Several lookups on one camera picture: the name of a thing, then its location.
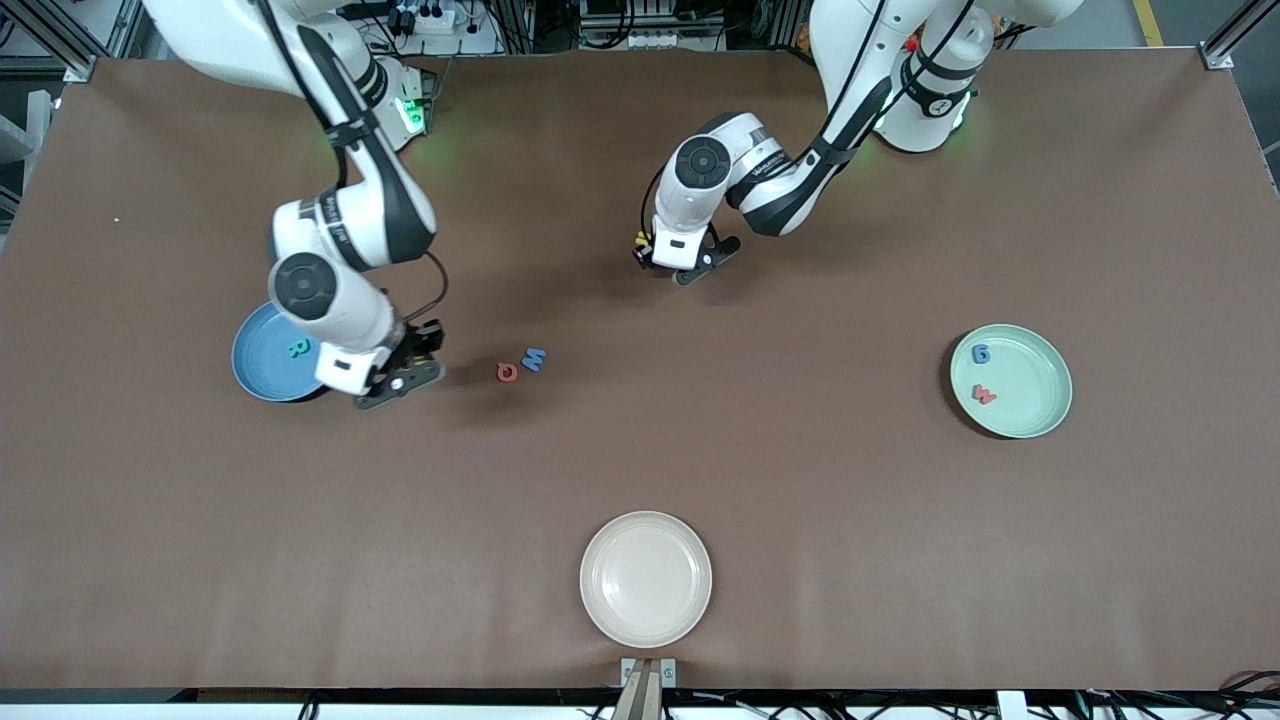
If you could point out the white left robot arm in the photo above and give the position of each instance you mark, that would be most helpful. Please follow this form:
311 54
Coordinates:
860 50

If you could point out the blue foam letter g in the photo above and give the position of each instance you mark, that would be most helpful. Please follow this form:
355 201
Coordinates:
981 353

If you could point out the red foam letter Q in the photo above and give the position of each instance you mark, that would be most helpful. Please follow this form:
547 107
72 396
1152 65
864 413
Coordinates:
500 373

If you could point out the cream white plate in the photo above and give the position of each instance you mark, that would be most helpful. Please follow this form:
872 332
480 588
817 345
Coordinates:
646 580

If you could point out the metal table edge bracket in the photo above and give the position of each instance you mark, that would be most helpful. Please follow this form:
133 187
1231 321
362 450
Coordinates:
648 668

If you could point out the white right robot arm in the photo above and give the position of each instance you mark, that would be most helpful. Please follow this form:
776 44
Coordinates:
370 200

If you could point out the green plate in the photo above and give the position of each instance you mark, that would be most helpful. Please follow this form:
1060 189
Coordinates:
1025 400

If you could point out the green foam letter R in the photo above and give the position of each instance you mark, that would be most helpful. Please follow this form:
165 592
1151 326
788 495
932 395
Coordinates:
297 348

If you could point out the red foam letter m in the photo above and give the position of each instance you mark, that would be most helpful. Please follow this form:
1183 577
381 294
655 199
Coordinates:
985 395

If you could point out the blue plate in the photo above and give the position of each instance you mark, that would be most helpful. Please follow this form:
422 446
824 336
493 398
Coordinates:
265 372

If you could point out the white power strip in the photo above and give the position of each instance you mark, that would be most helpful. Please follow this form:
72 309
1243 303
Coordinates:
425 18

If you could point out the brown table cover sheet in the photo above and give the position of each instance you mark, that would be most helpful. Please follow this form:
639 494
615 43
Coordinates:
640 470

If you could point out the blue foam letter W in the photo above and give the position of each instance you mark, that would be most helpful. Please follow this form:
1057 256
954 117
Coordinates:
533 359

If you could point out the aluminium frame profile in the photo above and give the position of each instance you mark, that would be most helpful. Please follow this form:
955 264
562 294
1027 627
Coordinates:
60 45
1225 45

